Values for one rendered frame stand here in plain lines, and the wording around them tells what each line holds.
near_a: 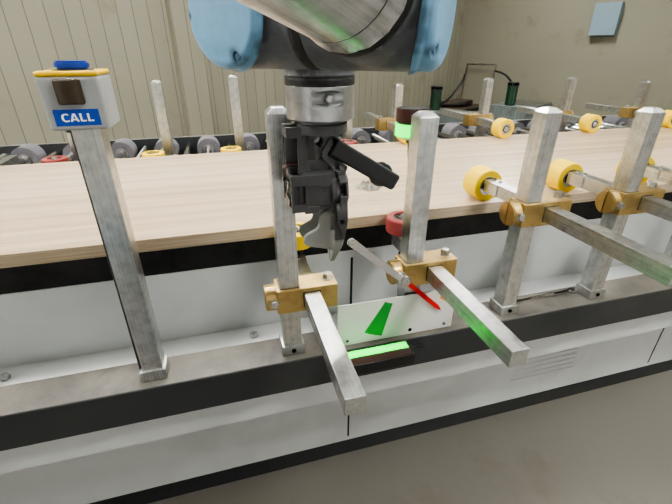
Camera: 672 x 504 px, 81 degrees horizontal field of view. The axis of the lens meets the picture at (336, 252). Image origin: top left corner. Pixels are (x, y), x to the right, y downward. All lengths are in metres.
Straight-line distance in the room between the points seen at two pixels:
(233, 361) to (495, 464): 1.05
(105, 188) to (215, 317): 0.47
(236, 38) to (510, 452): 1.52
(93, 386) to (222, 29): 0.67
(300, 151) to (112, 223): 0.31
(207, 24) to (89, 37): 4.12
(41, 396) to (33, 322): 0.22
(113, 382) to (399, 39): 0.74
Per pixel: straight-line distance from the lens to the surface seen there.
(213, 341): 1.02
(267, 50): 0.40
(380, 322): 0.83
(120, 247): 0.69
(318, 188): 0.55
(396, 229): 0.89
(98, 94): 0.62
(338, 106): 0.52
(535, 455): 1.68
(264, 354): 0.83
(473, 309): 0.70
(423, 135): 0.71
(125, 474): 1.40
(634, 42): 7.65
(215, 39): 0.42
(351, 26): 0.28
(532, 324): 1.04
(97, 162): 0.65
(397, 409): 1.41
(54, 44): 4.46
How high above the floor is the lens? 1.24
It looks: 27 degrees down
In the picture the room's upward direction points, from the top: straight up
